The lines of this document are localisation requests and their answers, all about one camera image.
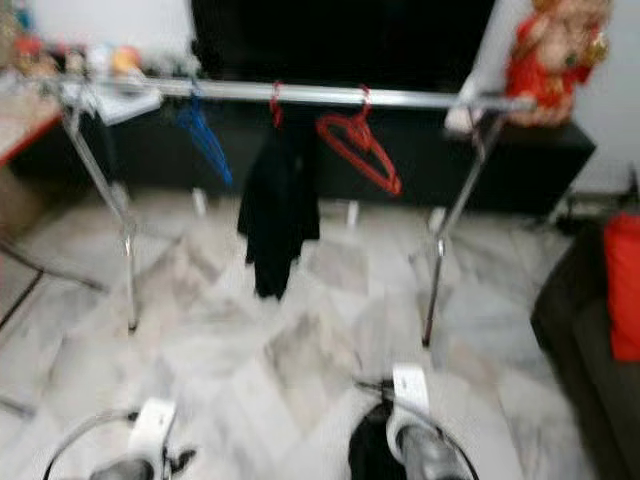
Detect black television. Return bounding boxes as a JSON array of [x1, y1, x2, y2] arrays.
[[190, 0, 498, 94]]

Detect white paper sheet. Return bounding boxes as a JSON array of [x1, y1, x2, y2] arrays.
[[63, 82, 163, 127]]

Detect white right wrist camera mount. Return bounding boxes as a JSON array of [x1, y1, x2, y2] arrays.
[[388, 364, 435, 466]]

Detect black TV console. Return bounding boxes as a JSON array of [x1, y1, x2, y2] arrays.
[[10, 92, 598, 218]]

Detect red fortune god statue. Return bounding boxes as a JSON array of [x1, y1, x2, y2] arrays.
[[504, 0, 613, 128]]

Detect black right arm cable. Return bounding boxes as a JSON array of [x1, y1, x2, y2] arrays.
[[353, 376, 483, 480]]

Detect blue plastic hanger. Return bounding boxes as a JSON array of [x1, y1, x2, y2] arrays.
[[174, 82, 235, 190]]

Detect red plastic hanger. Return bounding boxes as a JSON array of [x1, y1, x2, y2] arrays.
[[314, 85, 404, 197], [267, 82, 286, 129]]

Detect orange round plush toy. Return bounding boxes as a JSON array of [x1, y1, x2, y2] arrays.
[[110, 45, 144, 77]]

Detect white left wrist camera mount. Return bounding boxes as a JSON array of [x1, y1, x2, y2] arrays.
[[127, 397, 177, 464]]

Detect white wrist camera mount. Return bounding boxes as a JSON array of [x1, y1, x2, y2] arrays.
[[127, 397, 177, 464], [388, 364, 435, 466]]

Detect dark grey fabric sofa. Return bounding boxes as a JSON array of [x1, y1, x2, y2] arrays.
[[529, 215, 640, 480]]

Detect silver metal clothes rack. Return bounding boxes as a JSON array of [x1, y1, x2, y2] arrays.
[[48, 76, 541, 349]]

